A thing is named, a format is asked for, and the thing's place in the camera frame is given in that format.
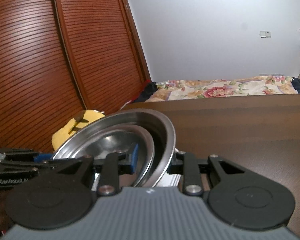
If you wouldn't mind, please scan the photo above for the large stainless steel bowl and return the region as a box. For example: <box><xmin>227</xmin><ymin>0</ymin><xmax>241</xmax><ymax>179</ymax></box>
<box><xmin>51</xmin><ymin>109</ymin><xmax>176</xmax><ymax>188</ymax></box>

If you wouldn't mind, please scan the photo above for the floral bedsheet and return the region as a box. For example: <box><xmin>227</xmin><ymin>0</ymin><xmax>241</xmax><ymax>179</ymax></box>
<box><xmin>145</xmin><ymin>76</ymin><xmax>299</xmax><ymax>102</ymax></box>

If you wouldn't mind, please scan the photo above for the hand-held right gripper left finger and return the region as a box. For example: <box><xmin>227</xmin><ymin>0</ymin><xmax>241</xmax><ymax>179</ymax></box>
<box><xmin>56</xmin><ymin>142</ymin><xmax>140</xmax><ymax>197</ymax></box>

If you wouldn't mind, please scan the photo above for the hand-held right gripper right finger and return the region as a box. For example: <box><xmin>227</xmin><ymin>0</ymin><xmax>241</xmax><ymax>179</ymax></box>
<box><xmin>166</xmin><ymin>151</ymin><xmax>246</xmax><ymax>196</ymax></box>

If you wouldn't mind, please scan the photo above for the dark clothing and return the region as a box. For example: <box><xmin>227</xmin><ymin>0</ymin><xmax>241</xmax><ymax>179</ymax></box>
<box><xmin>134</xmin><ymin>81</ymin><xmax>158</xmax><ymax>103</ymax></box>

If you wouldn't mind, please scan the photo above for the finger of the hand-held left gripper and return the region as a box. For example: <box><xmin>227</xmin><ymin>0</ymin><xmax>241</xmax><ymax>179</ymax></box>
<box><xmin>0</xmin><ymin>149</ymin><xmax>52</xmax><ymax>162</ymax></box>
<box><xmin>0</xmin><ymin>159</ymin><xmax>65</xmax><ymax>172</ymax></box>

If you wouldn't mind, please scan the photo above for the louvered wooden wardrobe door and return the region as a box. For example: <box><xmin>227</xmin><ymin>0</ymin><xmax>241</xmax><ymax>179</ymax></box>
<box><xmin>52</xmin><ymin>0</ymin><xmax>152</xmax><ymax>111</ymax></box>
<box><xmin>0</xmin><ymin>0</ymin><xmax>88</xmax><ymax>153</ymax></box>

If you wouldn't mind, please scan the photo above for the dark blue blanket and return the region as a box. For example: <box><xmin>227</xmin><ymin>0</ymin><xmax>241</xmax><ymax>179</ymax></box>
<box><xmin>291</xmin><ymin>77</ymin><xmax>300</xmax><ymax>94</ymax></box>

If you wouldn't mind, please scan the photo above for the yellow plush toy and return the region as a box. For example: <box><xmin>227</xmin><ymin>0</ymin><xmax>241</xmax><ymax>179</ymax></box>
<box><xmin>51</xmin><ymin>109</ymin><xmax>106</xmax><ymax>153</ymax></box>

